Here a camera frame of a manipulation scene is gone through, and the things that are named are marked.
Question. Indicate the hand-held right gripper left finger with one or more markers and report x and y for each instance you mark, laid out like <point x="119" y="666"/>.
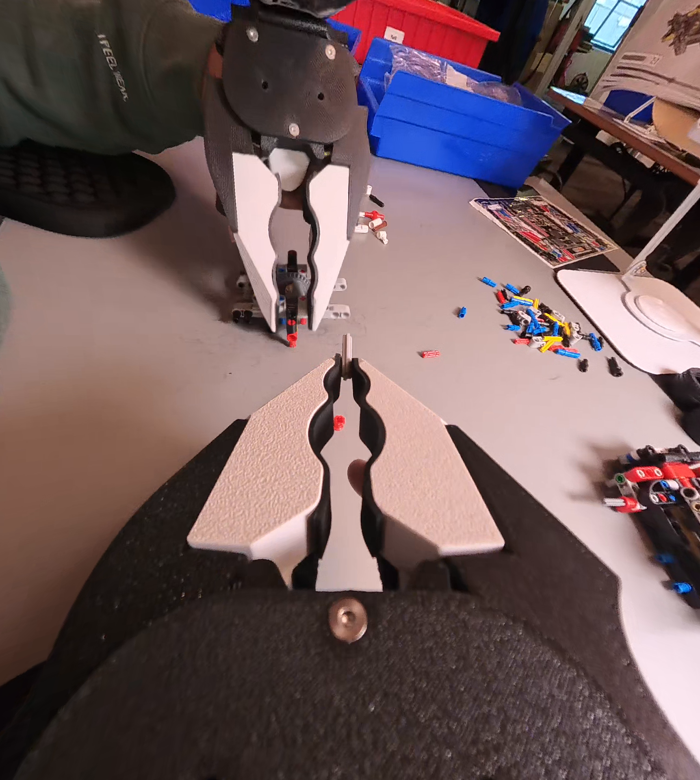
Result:
<point x="264" y="481"/>

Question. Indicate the pile of small lego pins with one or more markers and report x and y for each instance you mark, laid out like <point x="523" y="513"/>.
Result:
<point x="538" y="323"/>

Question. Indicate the white stand with flat base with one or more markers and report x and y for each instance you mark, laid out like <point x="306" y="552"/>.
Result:
<point x="599" y="304"/>

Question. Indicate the small blue storage bin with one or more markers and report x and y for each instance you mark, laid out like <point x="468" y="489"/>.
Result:
<point x="380" y="58"/>

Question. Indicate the grey lego gearbox assembly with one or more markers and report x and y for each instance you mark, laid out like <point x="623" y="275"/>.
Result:
<point x="294" y="280"/>

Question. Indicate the cluster of white red lego pieces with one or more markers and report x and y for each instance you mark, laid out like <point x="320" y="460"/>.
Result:
<point x="373" y="215"/>

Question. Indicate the red storage bin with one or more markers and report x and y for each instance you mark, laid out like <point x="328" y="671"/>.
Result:
<point x="423" y="24"/>

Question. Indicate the white instruction booklet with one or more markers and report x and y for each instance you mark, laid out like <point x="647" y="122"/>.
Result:
<point x="648" y="67"/>

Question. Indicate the person's right hand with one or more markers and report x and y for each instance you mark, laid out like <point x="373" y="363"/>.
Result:
<point x="356" y="478"/>

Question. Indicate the brown wooden table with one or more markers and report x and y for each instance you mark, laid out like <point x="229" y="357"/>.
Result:
<point x="630" y="137"/>

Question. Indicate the grey lego axle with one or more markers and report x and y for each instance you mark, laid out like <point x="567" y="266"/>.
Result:
<point x="347" y="350"/>

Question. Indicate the window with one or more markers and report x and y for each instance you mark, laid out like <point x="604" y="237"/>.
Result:
<point x="615" y="21"/>

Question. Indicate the large blue storage bin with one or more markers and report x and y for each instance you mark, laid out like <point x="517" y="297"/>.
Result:
<point x="447" y="146"/>

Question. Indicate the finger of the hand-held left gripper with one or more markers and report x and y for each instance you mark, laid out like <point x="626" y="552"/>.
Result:
<point x="331" y="207"/>
<point x="252" y="201"/>

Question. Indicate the partly built lego car chassis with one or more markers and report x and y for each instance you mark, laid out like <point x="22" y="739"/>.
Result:
<point x="685" y="506"/>

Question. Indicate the person's left hand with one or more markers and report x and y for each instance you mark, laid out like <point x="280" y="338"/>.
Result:
<point x="294" y="201"/>

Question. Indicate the printed sticker sheet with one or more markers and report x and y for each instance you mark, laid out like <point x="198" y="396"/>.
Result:
<point x="545" y="231"/>

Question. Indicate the clear plastic bag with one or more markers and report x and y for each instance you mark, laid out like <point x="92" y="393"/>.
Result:
<point x="429" y="61"/>

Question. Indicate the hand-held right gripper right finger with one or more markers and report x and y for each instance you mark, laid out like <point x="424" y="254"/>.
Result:
<point x="435" y="481"/>

